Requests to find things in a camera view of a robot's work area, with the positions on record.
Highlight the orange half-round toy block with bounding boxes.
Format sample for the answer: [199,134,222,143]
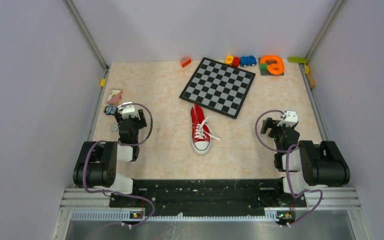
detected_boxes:
[180,56,192,68]

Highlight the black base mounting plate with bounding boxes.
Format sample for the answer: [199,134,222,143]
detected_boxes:
[109,178,307,217]

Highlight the red toy cylinder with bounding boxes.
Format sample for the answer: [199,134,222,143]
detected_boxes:
[231,57,241,68]

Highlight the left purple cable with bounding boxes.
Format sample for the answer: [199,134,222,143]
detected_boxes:
[81,101,156,229]

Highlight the small blue toy robot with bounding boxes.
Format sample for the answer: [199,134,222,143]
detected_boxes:
[103,105,118,116]

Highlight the yellow toy cylinder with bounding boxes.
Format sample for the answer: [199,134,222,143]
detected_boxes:
[224,55,235,66]

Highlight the pink tangram card box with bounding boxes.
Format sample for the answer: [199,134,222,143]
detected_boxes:
[106,89,123,105]

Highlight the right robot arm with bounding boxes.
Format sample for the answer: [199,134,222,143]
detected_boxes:
[260,117,351,193]

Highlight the blue toy car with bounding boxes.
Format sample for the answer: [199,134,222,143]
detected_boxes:
[239,55,257,68]

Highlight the black grey checkerboard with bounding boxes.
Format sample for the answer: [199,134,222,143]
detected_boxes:
[179,57,256,119]

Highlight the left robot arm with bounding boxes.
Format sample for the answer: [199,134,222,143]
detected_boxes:
[72,109,147,207]

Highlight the wooden block on rail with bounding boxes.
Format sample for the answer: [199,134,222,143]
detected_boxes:
[306,73,317,90]

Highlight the orange curved track toy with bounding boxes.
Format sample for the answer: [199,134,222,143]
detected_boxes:
[258,55,285,76]

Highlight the red canvas sneaker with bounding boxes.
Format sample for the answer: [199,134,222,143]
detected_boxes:
[190,103,221,155]

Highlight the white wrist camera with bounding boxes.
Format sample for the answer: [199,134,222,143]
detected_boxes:
[277,110,299,128]
[117,102,139,119]

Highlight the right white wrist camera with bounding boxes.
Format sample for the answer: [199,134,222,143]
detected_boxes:
[277,110,299,128]

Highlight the yellow clip on rail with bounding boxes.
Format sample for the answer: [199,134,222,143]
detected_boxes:
[99,78,106,88]

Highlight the green flat block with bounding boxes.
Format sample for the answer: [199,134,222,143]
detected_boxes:
[287,56,308,64]

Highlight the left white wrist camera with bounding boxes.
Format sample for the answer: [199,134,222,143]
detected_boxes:
[117,102,139,119]

